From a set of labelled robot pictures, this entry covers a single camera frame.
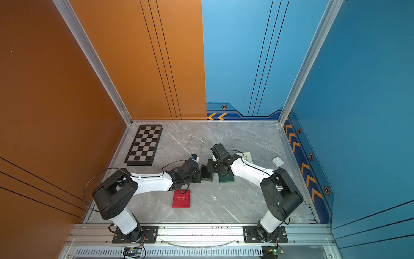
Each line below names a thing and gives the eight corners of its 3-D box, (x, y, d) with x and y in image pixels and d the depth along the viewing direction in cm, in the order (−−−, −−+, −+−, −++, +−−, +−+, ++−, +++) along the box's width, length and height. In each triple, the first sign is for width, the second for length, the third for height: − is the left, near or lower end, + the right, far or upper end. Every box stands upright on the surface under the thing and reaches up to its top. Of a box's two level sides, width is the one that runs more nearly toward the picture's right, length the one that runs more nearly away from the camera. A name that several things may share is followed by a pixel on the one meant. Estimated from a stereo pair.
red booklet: (172, 208, 82) (171, 206, 80) (175, 192, 88) (174, 189, 85) (189, 208, 82) (188, 206, 80) (191, 192, 88) (190, 189, 85)
